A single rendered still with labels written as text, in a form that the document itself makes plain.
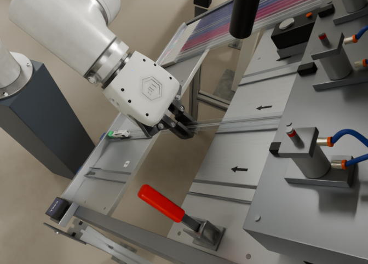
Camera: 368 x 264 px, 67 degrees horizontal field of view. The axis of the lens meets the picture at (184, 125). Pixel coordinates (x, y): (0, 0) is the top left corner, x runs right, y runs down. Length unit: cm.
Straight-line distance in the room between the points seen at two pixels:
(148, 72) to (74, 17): 13
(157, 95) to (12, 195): 129
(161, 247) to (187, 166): 111
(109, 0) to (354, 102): 38
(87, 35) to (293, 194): 34
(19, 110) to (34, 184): 71
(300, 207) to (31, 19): 40
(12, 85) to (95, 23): 58
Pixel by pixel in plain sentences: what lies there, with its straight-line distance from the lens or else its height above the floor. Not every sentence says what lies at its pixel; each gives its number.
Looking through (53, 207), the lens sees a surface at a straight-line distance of 66.
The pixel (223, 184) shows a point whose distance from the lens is 39.
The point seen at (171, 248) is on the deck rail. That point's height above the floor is 100.
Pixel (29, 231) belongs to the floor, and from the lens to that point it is 157.
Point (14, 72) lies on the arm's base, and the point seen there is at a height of 73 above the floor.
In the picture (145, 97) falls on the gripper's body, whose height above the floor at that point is 101.
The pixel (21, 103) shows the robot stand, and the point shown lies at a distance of 99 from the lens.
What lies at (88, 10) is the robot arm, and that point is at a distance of 47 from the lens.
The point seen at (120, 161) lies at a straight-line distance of 64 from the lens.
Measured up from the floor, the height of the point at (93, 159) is 73.
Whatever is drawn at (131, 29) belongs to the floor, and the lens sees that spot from 214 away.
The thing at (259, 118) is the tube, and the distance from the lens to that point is 40.
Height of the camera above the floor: 138
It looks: 60 degrees down
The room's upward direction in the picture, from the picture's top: straight up
